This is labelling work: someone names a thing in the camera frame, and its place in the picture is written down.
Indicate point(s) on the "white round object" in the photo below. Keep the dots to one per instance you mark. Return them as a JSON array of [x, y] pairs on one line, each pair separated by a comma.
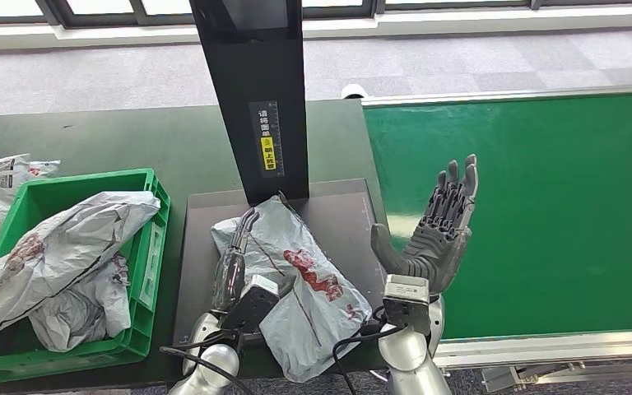
[[354, 91]]

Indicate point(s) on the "green conveyor belt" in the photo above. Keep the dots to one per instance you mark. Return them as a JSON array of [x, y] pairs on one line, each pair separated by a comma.
[[567, 191]]

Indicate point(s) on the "long grey parcel red print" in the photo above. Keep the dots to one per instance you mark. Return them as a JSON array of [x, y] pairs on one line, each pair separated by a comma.
[[305, 305]]

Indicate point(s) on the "grey parcel bag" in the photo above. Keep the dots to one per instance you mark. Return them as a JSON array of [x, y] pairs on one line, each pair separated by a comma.
[[87, 316]]

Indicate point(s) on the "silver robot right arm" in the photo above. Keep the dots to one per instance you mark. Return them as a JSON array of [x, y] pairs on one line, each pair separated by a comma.
[[411, 360]]

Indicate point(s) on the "dark green table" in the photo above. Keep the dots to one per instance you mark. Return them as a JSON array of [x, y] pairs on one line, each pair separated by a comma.
[[130, 136]]

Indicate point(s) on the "black scanner column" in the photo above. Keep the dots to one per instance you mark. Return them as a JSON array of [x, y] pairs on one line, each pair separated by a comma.
[[250, 65]]

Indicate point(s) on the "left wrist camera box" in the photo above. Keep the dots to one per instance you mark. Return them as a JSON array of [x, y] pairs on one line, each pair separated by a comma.
[[250, 305]]

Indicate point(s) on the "clear crate label pocket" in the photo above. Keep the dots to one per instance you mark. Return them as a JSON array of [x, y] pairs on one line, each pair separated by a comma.
[[151, 267]]

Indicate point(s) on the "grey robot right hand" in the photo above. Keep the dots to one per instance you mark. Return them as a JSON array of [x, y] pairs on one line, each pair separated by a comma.
[[436, 245]]

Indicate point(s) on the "black yellow column label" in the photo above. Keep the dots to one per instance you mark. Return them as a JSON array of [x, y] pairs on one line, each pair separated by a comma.
[[267, 139]]

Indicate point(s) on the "black scanner base plate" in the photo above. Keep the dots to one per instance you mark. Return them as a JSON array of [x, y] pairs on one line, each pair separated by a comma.
[[343, 229]]

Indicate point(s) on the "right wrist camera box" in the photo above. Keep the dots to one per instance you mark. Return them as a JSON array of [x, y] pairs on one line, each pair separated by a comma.
[[406, 302]]

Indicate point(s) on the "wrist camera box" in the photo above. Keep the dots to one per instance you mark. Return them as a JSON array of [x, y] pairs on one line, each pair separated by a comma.
[[406, 302], [250, 305]]

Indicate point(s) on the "green plastic crate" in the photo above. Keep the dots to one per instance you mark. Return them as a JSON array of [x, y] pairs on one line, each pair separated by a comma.
[[147, 327]]

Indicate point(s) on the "aluminium conveyor frame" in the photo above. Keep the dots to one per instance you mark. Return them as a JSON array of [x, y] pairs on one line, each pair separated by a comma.
[[539, 349]]

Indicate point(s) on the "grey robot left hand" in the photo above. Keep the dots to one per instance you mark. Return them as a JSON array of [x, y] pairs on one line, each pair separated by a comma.
[[229, 278]]

